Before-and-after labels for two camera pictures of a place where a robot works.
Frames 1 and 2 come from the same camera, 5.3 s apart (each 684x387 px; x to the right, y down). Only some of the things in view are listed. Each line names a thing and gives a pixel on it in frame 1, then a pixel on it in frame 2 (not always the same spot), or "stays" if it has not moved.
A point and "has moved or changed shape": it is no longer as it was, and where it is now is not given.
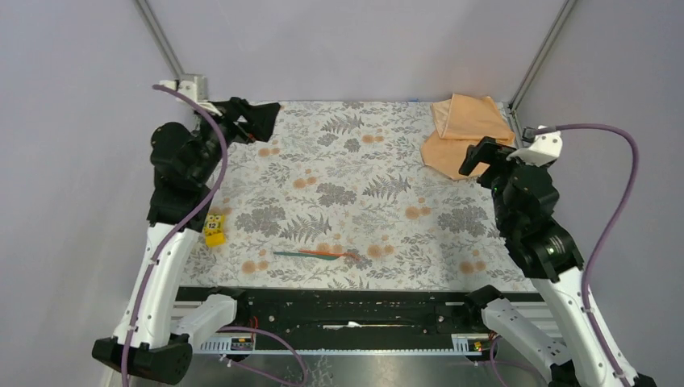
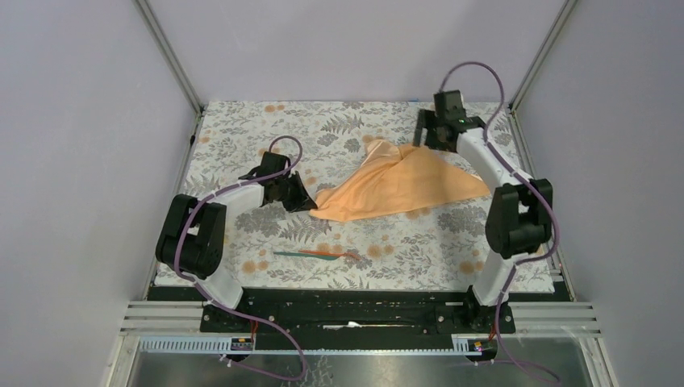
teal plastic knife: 308,255 stays
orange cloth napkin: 463,121 has moved or changed shape
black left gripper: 260,118 -> 302,200
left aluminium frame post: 156,31 stays
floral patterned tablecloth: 337,196 stays
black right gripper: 486,151 -> 430,120
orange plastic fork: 331,253 stays
